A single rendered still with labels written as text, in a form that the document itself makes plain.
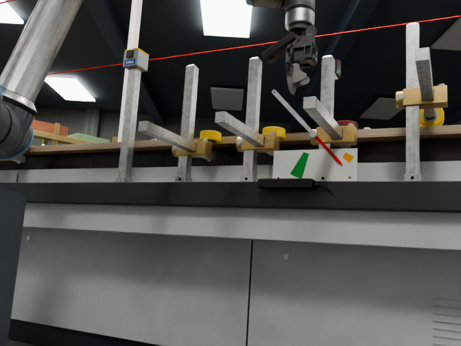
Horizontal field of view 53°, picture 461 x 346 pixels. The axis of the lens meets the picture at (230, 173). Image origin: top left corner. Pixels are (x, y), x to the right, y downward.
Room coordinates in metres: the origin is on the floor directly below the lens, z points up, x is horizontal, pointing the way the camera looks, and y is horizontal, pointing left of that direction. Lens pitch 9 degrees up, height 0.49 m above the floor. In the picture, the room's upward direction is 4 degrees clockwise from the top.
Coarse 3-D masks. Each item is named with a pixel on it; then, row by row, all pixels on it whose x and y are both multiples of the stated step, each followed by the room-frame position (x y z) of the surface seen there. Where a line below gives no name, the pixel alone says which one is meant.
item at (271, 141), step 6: (240, 138) 1.48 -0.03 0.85; (264, 138) 1.44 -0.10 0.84; (270, 138) 1.43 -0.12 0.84; (276, 138) 1.45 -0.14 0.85; (240, 144) 1.48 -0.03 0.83; (246, 144) 1.47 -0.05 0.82; (264, 144) 1.44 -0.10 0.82; (270, 144) 1.43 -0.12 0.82; (276, 144) 1.45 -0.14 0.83; (240, 150) 1.50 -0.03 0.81; (258, 150) 1.47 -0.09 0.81; (264, 150) 1.47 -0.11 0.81; (270, 150) 1.46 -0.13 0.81; (276, 150) 1.46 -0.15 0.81
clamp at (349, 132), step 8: (320, 128) 1.36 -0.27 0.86; (344, 128) 1.33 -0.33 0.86; (352, 128) 1.32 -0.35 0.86; (320, 136) 1.36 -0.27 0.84; (328, 136) 1.35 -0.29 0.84; (344, 136) 1.33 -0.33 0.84; (352, 136) 1.32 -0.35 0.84; (312, 144) 1.39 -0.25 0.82; (336, 144) 1.37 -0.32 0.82; (344, 144) 1.36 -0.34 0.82; (352, 144) 1.36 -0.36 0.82
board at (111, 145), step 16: (384, 128) 1.44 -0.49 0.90; (400, 128) 1.42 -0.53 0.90; (432, 128) 1.38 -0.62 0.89; (448, 128) 1.36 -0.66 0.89; (80, 144) 2.00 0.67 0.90; (96, 144) 1.96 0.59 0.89; (112, 144) 1.92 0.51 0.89; (144, 144) 1.85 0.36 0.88; (160, 144) 1.82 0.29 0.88; (224, 144) 1.70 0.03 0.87; (288, 144) 1.64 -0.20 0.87
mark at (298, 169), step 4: (304, 152) 1.38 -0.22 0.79; (304, 156) 1.38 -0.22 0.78; (308, 156) 1.38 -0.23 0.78; (300, 160) 1.39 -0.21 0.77; (304, 160) 1.38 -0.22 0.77; (296, 164) 1.39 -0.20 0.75; (300, 164) 1.39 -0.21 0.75; (304, 164) 1.38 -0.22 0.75; (296, 168) 1.39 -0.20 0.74; (300, 168) 1.39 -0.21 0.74; (304, 168) 1.38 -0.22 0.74; (292, 172) 1.40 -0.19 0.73; (296, 172) 1.39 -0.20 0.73; (300, 172) 1.39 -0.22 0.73; (296, 176) 1.39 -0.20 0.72; (300, 176) 1.39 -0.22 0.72
